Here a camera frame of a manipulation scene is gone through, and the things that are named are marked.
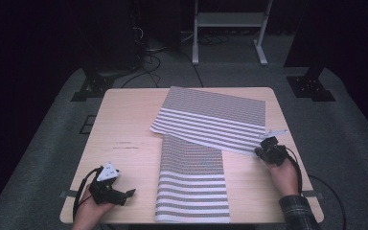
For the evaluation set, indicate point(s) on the dark floor socket plate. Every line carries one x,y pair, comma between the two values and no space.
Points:
87,124

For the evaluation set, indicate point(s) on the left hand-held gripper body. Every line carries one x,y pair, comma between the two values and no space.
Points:
105,187

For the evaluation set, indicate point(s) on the white metal stand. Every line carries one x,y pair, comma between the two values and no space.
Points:
198,38

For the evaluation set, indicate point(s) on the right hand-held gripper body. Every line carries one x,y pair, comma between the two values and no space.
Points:
276,151

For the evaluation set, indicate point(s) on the grey tape strip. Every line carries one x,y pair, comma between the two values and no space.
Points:
313,195
67,194

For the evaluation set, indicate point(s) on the person's left hand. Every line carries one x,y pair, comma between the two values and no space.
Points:
89,212

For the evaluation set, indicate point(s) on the black stand base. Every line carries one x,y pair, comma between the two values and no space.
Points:
310,86
91,87

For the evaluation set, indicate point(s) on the grey white striped cloth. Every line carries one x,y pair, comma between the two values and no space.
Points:
211,118
191,191

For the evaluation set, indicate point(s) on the person's right hand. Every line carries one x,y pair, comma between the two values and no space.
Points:
284,179

